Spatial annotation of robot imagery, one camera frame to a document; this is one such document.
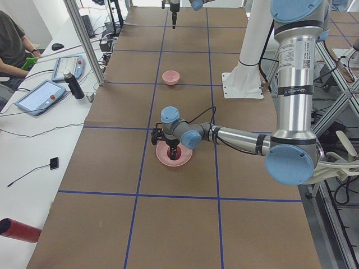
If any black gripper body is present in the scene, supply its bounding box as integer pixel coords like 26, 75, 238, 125
165, 134, 178, 148
169, 0, 180, 13

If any pink bowl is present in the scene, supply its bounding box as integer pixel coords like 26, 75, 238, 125
162, 70, 180, 86

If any red yellow apple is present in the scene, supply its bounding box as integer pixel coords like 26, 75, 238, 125
167, 147, 181, 160

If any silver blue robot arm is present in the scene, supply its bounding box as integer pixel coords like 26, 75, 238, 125
162, 0, 212, 29
152, 1, 332, 185

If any pink plate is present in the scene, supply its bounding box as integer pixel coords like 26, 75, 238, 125
155, 141, 192, 167

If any black keyboard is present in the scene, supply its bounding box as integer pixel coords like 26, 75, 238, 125
81, 15, 96, 38

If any far teach pendant tablet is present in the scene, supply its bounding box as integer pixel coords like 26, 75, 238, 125
51, 55, 85, 82

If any teach pendant tablet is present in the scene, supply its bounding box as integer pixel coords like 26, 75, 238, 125
15, 80, 66, 116
51, 55, 85, 82

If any black water bottle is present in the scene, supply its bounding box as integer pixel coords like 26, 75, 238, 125
63, 70, 84, 99

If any small black square sensor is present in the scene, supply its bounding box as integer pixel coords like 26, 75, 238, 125
49, 157, 59, 170

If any black computer mouse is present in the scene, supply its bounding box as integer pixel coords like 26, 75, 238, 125
51, 43, 65, 51

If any near teach pendant tablet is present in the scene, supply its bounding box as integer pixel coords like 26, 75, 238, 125
15, 80, 66, 116

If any seated person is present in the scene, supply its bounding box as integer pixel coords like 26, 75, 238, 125
0, 10, 42, 110

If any red cylinder tube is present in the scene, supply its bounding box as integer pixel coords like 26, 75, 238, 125
1, 218, 42, 243

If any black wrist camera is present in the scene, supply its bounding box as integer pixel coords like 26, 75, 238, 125
151, 123, 165, 146

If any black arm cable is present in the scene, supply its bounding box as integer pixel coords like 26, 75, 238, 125
186, 105, 270, 155

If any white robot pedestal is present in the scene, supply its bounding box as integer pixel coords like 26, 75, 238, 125
222, 0, 274, 99

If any aluminium frame post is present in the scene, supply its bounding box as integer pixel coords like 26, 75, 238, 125
64, 0, 105, 86

